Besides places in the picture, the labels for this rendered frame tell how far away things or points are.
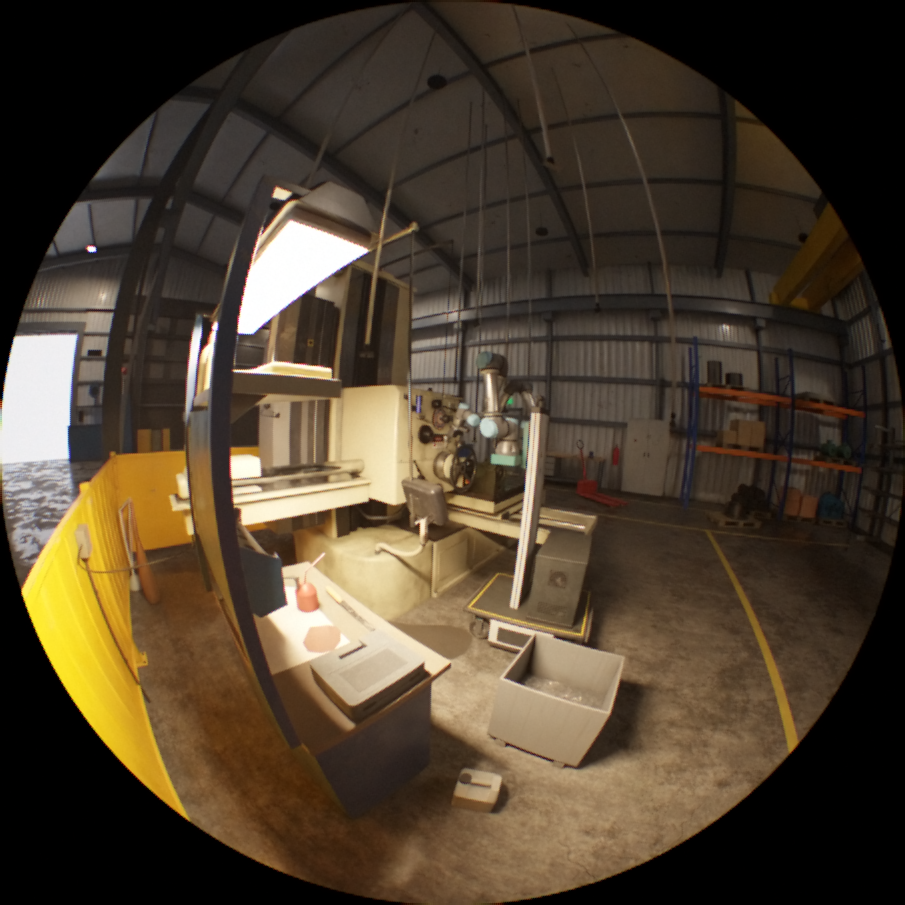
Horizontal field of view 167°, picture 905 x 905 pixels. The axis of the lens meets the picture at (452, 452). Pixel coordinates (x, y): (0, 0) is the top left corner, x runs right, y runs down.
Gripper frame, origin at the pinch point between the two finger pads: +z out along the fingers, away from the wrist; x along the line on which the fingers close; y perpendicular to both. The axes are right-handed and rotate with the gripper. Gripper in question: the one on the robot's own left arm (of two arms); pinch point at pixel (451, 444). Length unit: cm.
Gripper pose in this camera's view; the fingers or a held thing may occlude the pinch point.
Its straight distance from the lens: 219.2
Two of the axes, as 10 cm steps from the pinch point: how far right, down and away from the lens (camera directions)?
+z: -3.1, 8.6, 4.2
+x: -5.8, 1.8, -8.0
